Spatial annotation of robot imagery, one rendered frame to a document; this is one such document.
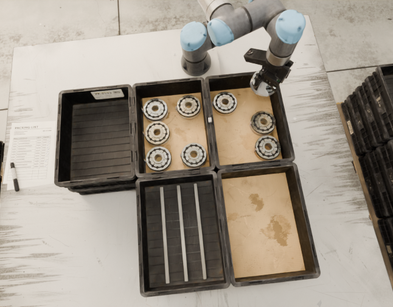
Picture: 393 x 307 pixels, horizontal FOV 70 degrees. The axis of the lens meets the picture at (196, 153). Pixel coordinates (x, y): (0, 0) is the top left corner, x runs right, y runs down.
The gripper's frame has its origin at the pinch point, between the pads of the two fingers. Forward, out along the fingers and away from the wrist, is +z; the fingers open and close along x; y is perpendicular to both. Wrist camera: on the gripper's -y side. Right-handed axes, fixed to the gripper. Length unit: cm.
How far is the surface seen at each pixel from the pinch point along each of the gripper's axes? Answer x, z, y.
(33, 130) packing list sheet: -70, 29, -75
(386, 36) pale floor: 165, 99, 33
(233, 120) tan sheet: -10.3, 16.2, -2.2
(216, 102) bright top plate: -9.6, 13.1, -12.0
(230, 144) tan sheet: -19.8, 16.2, 3.8
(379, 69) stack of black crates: 75, 40, 37
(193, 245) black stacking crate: -60, 16, 17
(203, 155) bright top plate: -31.3, 13.3, -1.6
